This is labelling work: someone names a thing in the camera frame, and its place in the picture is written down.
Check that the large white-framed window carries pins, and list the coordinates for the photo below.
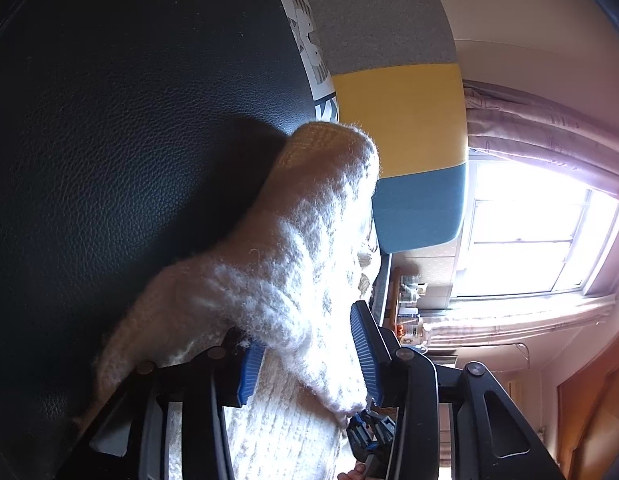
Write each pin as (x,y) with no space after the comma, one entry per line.
(529,230)

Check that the grey yellow blue cushion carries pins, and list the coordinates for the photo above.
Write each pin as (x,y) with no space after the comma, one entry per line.
(399,110)

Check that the cluttered wooden shelf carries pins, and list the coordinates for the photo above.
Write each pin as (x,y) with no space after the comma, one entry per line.
(392,300)

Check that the cream knit sweater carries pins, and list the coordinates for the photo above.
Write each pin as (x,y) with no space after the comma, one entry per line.
(289,270)

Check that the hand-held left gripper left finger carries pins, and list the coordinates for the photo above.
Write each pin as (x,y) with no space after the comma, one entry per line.
(249,372)

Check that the row of glass jars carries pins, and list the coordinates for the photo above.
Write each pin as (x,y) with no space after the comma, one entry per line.
(412,287)

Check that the wooden door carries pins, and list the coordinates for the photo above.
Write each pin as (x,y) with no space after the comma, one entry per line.
(599,420)

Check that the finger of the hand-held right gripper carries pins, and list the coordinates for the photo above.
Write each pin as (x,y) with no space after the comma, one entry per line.
(362,440)

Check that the patterned beige curtain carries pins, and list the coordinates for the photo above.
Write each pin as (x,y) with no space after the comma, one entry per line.
(514,317)
(539,130)

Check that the geometric print pillow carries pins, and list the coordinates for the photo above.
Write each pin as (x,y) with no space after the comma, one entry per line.
(309,50)

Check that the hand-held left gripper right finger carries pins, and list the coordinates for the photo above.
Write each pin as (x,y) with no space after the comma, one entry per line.
(367,355)

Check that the person's right hand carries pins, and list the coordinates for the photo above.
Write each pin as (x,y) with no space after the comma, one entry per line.
(352,474)

